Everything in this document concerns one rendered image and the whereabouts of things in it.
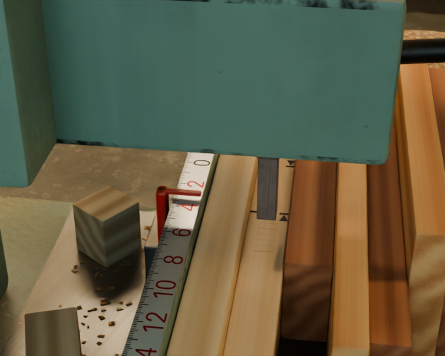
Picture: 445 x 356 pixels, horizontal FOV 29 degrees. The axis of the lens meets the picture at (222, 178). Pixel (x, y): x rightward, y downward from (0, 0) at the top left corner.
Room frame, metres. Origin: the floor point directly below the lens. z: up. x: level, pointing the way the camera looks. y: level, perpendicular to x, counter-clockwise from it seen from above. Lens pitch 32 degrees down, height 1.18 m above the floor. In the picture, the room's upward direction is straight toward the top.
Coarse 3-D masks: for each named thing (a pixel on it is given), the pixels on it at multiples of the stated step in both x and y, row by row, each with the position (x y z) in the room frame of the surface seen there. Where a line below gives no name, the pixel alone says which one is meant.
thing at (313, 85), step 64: (64, 0) 0.31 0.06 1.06; (128, 0) 0.31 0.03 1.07; (192, 0) 0.30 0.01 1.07; (256, 0) 0.30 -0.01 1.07; (320, 0) 0.30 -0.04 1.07; (384, 0) 0.30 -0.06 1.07; (64, 64) 0.31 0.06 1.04; (128, 64) 0.31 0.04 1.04; (192, 64) 0.30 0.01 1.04; (256, 64) 0.30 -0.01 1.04; (320, 64) 0.30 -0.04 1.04; (384, 64) 0.29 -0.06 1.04; (64, 128) 0.31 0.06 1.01; (128, 128) 0.31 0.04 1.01; (192, 128) 0.30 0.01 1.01; (256, 128) 0.30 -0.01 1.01; (320, 128) 0.30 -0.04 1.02; (384, 128) 0.29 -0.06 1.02
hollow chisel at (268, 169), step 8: (264, 160) 0.33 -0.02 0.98; (272, 160) 0.33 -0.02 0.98; (264, 168) 0.33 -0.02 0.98; (272, 168) 0.33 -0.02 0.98; (264, 176) 0.33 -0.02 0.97; (272, 176) 0.33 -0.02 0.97; (264, 184) 0.33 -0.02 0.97; (272, 184) 0.33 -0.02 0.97; (264, 192) 0.33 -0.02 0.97; (272, 192) 0.33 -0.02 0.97; (264, 200) 0.33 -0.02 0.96; (272, 200) 0.33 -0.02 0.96; (256, 208) 0.33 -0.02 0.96; (264, 208) 0.33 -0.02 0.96; (272, 208) 0.33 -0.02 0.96; (256, 216) 0.33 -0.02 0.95; (264, 216) 0.33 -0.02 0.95; (272, 216) 0.33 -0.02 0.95
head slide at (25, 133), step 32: (0, 0) 0.28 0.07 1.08; (32, 0) 0.30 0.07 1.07; (0, 32) 0.28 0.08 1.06; (32, 32) 0.30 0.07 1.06; (0, 64) 0.28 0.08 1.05; (32, 64) 0.29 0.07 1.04; (0, 96) 0.28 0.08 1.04; (32, 96) 0.29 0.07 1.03; (0, 128) 0.28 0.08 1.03; (32, 128) 0.29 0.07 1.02; (0, 160) 0.28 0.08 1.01; (32, 160) 0.28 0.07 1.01
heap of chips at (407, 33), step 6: (408, 30) 0.61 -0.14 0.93; (414, 30) 0.61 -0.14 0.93; (420, 30) 0.61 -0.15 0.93; (426, 30) 0.62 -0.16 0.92; (408, 36) 0.60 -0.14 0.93; (414, 36) 0.60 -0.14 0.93; (420, 36) 0.60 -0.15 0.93; (426, 36) 0.60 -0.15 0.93; (432, 36) 0.60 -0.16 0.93; (438, 36) 0.60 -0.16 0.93; (444, 36) 0.60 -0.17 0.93; (432, 66) 0.57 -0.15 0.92; (438, 66) 0.57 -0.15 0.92; (444, 66) 0.57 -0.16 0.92
